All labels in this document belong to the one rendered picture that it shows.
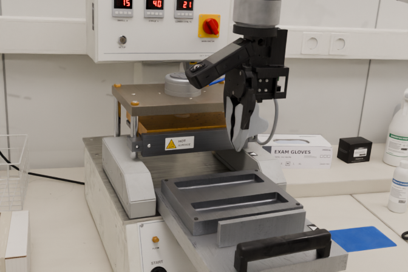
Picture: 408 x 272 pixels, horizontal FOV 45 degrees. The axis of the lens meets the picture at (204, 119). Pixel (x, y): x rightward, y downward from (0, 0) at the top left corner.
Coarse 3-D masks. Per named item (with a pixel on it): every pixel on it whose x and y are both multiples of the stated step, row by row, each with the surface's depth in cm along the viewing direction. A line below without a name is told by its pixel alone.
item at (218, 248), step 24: (168, 216) 84; (264, 216) 75; (288, 216) 76; (192, 240) 75; (216, 240) 75; (240, 240) 74; (216, 264) 69; (264, 264) 70; (288, 264) 70; (312, 264) 72; (336, 264) 74
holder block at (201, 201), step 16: (192, 176) 92; (208, 176) 92; (224, 176) 93; (240, 176) 94; (256, 176) 94; (176, 192) 85; (192, 192) 85; (208, 192) 85; (224, 192) 86; (240, 192) 86; (256, 192) 86; (272, 192) 87; (176, 208) 83; (192, 208) 79; (208, 208) 83; (224, 208) 83; (240, 208) 84; (256, 208) 81; (272, 208) 81; (288, 208) 82; (192, 224) 76; (208, 224) 76
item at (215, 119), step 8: (128, 112) 109; (208, 112) 110; (216, 112) 111; (224, 112) 114; (128, 120) 111; (144, 120) 102; (152, 120) 102; (160, 120) 102; (168, 120) 103; (176, 120) 103; (184, 120) 104; (192, 120) 104; (200, 120) 104; (208, 120) 105; (216, 120) 105; (224, 120) 105; (144, 128) 97; (152, 128) 97; (160, 128) 97; (168, 128) 98; (176, 128) 98; (184, 128) 99; (192, 128) 99; (200, 128) 100; (208, 128) 101
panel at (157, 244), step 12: (144, 228) 88; (156, 228) 89; (168, 228) 90; (144, 240) 88; (156, 240) 87; (168, 240) 90; (144, 252) 88; (156, 252) 88; (168, 252) 89; (180, 252) 90; (144, 264) 87; (156, 264) 88; (168, 264) 89; (180, 264) 90; (192, 264) 91
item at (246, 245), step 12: (252, 240) 68; (264, 240) 68; (276, 240) 68; (288, 240) 69; (300, 240) 69; (312, 240) 70; (324, 240) 71; (240, 252) 66; (252, 252) 67; (264, 252) 67; (276, 252) 68; (288, 252) 69; (300, 252) 70; (324, 252) 72; (240, 264) 66
